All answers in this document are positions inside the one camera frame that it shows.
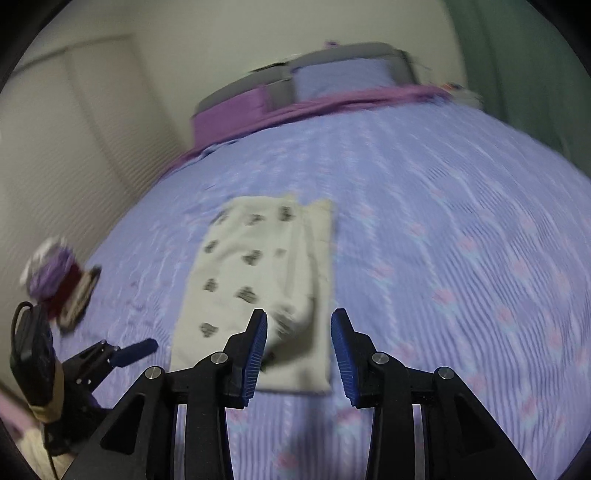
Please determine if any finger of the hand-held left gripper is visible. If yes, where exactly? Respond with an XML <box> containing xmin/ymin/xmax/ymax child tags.
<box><xmin>62</xmin><ymin>338</ymin><xmax>158</xmax><ymax>393</ymax></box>

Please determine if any white louvered wardrobe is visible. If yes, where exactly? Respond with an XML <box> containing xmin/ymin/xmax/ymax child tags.
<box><xmin>0</xmin><ymin>34</ymin><xmax>186</xmax><ymax>402</ymax></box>

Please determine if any purple bed sheet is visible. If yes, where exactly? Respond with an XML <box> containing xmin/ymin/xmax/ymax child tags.
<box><xmin>171</xmin><ymin>83</ymin><xmax>452</xmax><ymax>163</ymax></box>

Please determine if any grey padded headboard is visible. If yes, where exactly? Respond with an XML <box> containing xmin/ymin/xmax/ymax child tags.
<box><xmin>194</xmin><ymin>41</ymin><xmax>416</xmax><ymax>121</ymax></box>

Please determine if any green curtain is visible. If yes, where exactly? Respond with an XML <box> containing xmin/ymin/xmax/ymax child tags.
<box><xmin>443</xmin><ymin>0</ymin><xmax>591</xmax><ymax>172</ymax></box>

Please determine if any purple pillow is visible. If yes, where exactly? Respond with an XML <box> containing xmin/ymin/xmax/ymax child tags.
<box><xmin>191</xmin><ymin>88</ymin><xmax>273</xmax><ymax>148</ymax></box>

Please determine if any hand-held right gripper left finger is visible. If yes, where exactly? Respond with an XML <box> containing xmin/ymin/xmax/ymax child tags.
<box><xmin>60</xmin><ymin>308</ymin><xmax>269</xmax><ymax>480</ymax></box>

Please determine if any bed with blue duvet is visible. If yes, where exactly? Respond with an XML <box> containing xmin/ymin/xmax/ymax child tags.
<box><xmin>60</xmin><ymin>104</ymin><xmax>588</xmax><ymax>480</ymax></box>

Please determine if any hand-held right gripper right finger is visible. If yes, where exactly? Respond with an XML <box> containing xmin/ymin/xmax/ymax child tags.
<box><xmin>331</xmin><ymin>308</ymin><xmax>539</xmax><ymax>480</ymax></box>

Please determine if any white nightstand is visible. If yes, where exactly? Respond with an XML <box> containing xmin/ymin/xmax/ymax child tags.
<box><xmin>443</xmin><ymin>83</ymin><xmax>485</xmax><ymax>110</ymax></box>

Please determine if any cream printed polo shirt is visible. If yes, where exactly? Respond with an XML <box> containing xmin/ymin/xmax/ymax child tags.
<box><xmin>171</xmin><ymin>194</ymin><xmax>335</xmax><ymax>395</ymax></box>

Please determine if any person's left forearm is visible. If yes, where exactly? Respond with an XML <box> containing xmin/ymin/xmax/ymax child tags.
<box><xmin>0</xmin><ymin>388</ymin><xmax>36</xmax><ymax>439</ymax></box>

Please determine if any folded brown striped garment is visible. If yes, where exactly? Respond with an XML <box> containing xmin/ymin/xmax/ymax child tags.
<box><xmin>56</xmin><ymin>314</ymin><xmax>89</xmax><ymax>332</ymax></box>

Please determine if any folded beige garment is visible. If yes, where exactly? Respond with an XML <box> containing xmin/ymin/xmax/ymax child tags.
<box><xmin>58</xmin><ymin>267</ymin><xmax>103</xmax><ymax>325</ymax></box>

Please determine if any folded lilac garment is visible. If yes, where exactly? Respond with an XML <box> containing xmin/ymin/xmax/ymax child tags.
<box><xmin>28</xmin><ymin>251</ymin><xmax>77</xmax><ymax>299</ymax></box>

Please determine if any blue patterned pillow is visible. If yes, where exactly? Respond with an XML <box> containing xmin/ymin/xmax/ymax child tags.
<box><xmin>293</xmin><ymin>58</ymin><xmax>403</xmax><ymax>103</ymax></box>

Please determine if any folded dark red garment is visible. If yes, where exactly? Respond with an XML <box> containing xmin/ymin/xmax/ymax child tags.
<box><xmin>45</xmin><ymin>263</ymin><xmax>86</xmax><ymax>324</ymax></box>

